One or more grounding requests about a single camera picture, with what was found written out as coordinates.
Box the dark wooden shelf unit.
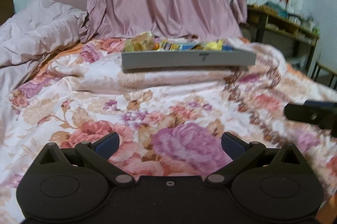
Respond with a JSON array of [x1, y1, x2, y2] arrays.
[[247, 4, 319, 73]]

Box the wooden headboard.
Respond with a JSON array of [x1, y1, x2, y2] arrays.
[[0, 0, 15, 25]]

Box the pale pink duvet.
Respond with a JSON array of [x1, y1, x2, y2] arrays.
[[1, 0, 86, 98]]

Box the floral quilt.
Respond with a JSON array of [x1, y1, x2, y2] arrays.
[[1, 39, 336, 223]]

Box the grey cardboard box tray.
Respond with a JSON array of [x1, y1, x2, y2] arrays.
[[122, 49, 257, 71]]

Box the blue yellow cartoon bag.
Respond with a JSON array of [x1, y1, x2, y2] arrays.
[[155, 39, 233, 51]]

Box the orange yellow snack packet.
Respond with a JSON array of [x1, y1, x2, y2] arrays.
[[123, 32, 159, 52]]

